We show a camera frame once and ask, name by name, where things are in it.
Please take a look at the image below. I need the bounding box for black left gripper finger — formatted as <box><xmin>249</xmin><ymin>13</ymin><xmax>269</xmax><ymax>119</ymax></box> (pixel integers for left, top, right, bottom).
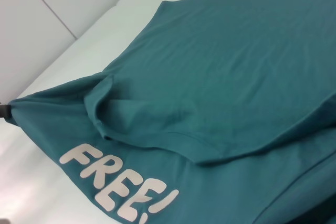
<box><xmin>0</xmin><ymin>104</ymin><xmax>13</xmax><ymax>119</ymax></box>

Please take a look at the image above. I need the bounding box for teal blue t-shirt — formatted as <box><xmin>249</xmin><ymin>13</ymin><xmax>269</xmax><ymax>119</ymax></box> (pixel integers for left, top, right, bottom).
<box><xmin>7</xmin><ymin>0</ymin><xmax>336</xmax><ymax>224</ymax></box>

